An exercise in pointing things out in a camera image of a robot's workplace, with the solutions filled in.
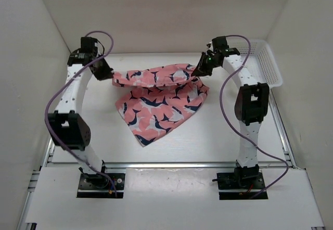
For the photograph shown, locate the pink shark print shorts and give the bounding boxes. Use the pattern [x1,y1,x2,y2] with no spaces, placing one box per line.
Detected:
[112,63,209,147]

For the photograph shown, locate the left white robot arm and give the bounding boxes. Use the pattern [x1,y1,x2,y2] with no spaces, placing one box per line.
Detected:
[45,35,113,188]

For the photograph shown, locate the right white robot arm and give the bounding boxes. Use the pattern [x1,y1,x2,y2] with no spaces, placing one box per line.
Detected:
[192,36,270,188]

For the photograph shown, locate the white plastic basket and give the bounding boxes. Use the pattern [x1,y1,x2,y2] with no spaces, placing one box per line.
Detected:
[223,37,283,88]

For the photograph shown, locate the aluminium frame rail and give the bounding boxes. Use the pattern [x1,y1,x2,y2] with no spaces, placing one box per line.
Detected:
[39,161,286,170]

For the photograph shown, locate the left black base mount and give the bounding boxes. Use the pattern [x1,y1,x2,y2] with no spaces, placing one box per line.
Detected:
[76,162,125,199]

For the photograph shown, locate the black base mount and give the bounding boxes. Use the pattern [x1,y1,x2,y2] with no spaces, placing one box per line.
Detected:
[212,164,268,200]
[76,162,125,199]

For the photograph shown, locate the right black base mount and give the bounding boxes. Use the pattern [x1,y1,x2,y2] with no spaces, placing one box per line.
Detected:
[212,164,268,200]

